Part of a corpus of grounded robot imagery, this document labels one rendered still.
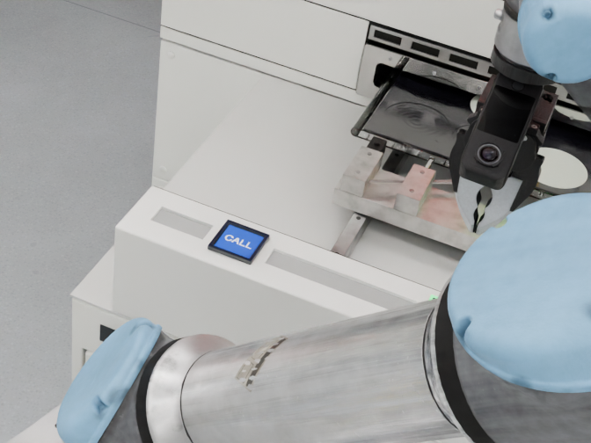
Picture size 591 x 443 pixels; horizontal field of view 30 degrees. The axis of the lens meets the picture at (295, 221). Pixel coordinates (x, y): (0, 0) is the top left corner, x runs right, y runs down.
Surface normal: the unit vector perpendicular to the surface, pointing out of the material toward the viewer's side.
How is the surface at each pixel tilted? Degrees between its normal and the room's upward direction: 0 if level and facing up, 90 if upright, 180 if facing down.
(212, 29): 90
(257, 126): 0
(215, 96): 90
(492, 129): 27
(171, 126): 90
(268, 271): 0
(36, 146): 0
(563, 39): 90
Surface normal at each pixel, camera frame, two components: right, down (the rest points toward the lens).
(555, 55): -0.14, 0.62
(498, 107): -0.04, -0.42
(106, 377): -0.73, -0.62
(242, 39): -0.37, 0.55
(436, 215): 0.13, -0.76
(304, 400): -0.69, 0.16
